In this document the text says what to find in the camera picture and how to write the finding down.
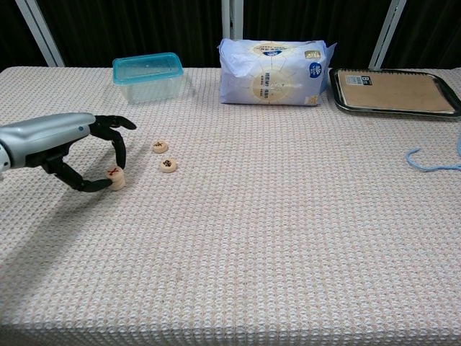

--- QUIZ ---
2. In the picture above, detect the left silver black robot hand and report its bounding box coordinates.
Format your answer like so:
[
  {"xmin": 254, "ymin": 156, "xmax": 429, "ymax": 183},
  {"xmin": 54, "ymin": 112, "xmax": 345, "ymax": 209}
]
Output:
[{"xmin": 0, "ymin": 112, "xmax": 138, "ymax": 193}]

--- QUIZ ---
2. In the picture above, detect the chess piece bold black character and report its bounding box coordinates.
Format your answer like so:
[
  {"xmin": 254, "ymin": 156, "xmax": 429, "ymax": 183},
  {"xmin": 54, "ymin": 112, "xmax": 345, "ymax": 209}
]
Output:
[{"xmin": 159, "ymin": 157, "xmax": 179, "ymax": 174}]

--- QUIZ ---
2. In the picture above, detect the beige textured tablecloth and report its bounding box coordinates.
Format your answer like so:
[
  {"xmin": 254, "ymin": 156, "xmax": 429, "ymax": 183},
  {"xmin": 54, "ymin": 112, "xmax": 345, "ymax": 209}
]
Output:
[{"xmin": 0, "ymin": 66, "xmax": 461, "ymax": 346}]

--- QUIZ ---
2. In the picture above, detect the black curtain panel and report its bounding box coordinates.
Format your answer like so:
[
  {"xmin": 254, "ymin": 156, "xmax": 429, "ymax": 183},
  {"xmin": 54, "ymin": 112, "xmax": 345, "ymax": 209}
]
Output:
[
  {"xmin": 0, "ymin": 0, "xmax": 50, "ymax": 71},
  {"xmin": 35, "ymin": 0, "xmax": 224, "ymax": 69},
  {"xmin": 381, "ymin": 0, "xmax": 461, "ymax": 71},
  {"xmin": 241, "ymin": 0, "xmax": 393, "ymax": 69}
]

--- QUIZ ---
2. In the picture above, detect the clear container teal lid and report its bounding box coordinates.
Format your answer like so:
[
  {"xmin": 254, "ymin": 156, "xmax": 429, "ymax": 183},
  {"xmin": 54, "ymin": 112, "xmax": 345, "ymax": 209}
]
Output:
[{"xmin": 112, "ymin": 52, "xmax": 185, "ymax": 106}]

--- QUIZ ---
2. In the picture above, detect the light blue tissue pack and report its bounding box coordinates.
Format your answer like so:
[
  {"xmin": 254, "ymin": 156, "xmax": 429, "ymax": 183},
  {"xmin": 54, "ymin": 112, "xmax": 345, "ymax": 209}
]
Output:
[{"xmin": 217, "ymin": 37, "xmax": 338, "ymax": 107}]

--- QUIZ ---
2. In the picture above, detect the dark metal tray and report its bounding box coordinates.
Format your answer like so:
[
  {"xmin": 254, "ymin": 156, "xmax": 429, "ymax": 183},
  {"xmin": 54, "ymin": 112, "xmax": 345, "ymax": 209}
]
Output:
[{"xmin": 328, "ymin": 67, "xmax": 461, "ymax": 118}]

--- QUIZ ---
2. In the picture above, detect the brown spiral notebook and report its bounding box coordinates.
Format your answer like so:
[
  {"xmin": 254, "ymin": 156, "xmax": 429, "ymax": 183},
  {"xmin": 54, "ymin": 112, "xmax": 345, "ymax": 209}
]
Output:
[{"xmin": 337, "ymin": 68, "xmax": 455, "ymax": 112}]

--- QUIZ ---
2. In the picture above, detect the white metal frame pole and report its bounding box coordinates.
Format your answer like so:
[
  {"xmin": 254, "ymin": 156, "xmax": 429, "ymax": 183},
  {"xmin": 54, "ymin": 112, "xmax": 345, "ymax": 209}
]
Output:
[
  {"xmin": 14, "ymin": 0, "xmax": 66, "ymax": 68},
  {"xmin": 367, "ymin": 0, "xmax": 408, "ymax": 71},
  {"xmin": 220, "ymin": 0, "xmax": 244, "ymax": 40}
]

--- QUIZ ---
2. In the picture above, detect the light blue cord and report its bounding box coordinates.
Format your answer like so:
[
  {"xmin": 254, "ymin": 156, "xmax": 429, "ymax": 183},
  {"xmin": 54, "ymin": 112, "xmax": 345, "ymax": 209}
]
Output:
[{"xmin": 405, "ymin": 129, "xmax": 461, "ymax": 173}]

